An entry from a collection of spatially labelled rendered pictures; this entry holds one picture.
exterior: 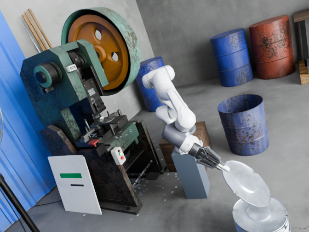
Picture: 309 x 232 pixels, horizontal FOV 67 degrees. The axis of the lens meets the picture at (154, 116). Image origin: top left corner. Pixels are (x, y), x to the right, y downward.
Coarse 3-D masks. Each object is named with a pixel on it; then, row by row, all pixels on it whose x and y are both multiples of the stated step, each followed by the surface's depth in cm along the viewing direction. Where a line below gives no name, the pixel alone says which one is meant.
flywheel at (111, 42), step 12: (72, 24) 220; (84, 24) 217; (96, 24) 212; (108, 24) 202; (72, 36) 227; (84, 36) 225; (108, 36) 212; (120, 36) 202; (96, 48) 221; (108, 48) 219; (120, 48) 208; (108, 60) 225; (120, 60) 218; (108, 72) 232; (120, 72) 225; (108, 84) 235; (120, 84) 229
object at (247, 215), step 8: (240, 200) 146; (272, 200) 139; (240, 208) 141; (248, 208) 139; (256, 208) 137; (264, 208) 135; (272, 208) 134; (280, 208) 132; (240, 216) 136; (248, 216) 134; (256, 216) 132; (264, 216) 130; (272, 216) 129; (280, 216) 127; (240, 224) 131; (248, 224) 130; (256, 224) 128; (264, 224) 126; (272, 224) 125; (280, 224) 123
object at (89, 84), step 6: (90, 78) 205; (84, 84) 197; (90, 84) 203; (90, 90) 202; (96, 90) 208; (90, 96) 201; (96, 96) 207; (96, 102) 202; (102, 102) 207; (84, 108) 206; (90, 108) 202; (96, 108) 203; (102, 108) 208
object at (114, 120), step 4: (112, 116) 214; (116, 116) 211; (120, 116) 207; (124, 116) 203; (104, 120) 211; (108, 120) 208; (112, 120) 205; (116, 120) 201; (120, 120) 199; (100, 124) 207; (104, 124) 205; (108, 124) 202; (112, 124) 207; (116, 124) 211; (108, 128) 208; (112, 128) 207; (116, 128) 211; (112, 132) 208; (116, 132) 210
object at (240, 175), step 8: (232, 168) 130; (240, 168) 133; (248, 168) 136; (224, 176) 122; (232, 176) 124; (240, 176) 126; (248, 176) 129; (256, 176) 133; (232, 184) 119; (240, 184) 121; (248, 184) 124; (256, 184) 127; (264, 184) 130; (240, 192) 117; (248, 192) 119; (256, 192) 122; (264, 192) 125; (248, 200) 115; (256, 200) 117
